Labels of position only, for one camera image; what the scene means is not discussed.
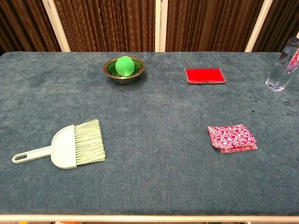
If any green ball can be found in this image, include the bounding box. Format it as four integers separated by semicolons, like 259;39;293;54
115;56;136;77

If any brown fabric partition panel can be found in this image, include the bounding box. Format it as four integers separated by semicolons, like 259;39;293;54
0;0;71;56
155;0;273;53
245;0;299;53
42;0;162;53

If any blue fabric table cover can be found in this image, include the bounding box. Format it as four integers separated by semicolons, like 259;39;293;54
0;51;299;217

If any pale green hand brush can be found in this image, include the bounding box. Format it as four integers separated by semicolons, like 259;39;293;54
11;107;107;170

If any red ink pad case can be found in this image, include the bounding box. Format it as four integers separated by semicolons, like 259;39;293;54
184;67;227;85

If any stainless steel bowl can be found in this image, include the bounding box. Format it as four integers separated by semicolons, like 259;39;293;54
103;56;146;85

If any clear plastic water bottle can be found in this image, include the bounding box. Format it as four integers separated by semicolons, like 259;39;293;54
265;31;299;92

